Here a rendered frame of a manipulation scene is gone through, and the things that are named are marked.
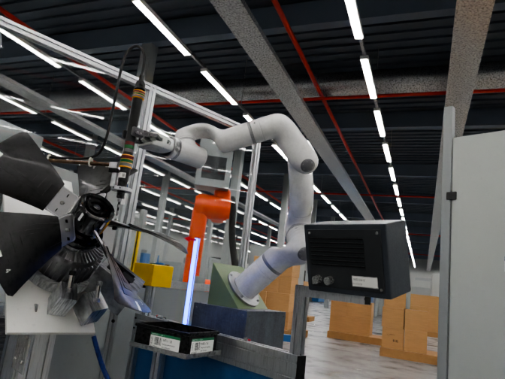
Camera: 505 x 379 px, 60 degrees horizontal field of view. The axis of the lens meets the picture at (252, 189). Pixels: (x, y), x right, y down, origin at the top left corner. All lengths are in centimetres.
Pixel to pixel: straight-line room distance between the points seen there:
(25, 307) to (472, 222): 216
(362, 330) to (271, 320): 860
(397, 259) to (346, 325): 942
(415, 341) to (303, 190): 718
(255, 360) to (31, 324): 67
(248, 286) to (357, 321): 866
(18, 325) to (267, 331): 99
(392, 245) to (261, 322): 92
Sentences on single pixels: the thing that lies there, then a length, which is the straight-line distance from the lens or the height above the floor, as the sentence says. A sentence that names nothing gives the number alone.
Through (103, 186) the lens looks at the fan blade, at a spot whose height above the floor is 131.
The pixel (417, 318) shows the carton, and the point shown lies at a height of 73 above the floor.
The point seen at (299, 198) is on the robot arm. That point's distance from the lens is 177.
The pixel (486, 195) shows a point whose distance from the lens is 267.
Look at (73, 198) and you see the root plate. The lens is 150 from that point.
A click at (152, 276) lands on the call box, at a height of 102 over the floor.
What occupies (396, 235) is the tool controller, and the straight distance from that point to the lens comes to 118.
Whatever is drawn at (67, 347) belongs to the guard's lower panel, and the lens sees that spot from 230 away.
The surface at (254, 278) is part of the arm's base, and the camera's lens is 195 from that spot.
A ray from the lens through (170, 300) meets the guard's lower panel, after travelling 253.
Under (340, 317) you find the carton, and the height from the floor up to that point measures 46.
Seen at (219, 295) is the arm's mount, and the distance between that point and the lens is 197.
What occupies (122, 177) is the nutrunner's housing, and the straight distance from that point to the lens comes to 154.
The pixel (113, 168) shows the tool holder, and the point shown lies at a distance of 156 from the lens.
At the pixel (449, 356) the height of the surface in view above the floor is 78.
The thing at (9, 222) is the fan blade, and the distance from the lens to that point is 130.
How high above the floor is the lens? 105
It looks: 12 degrees up
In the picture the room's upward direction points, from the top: 7 degrees clockwise
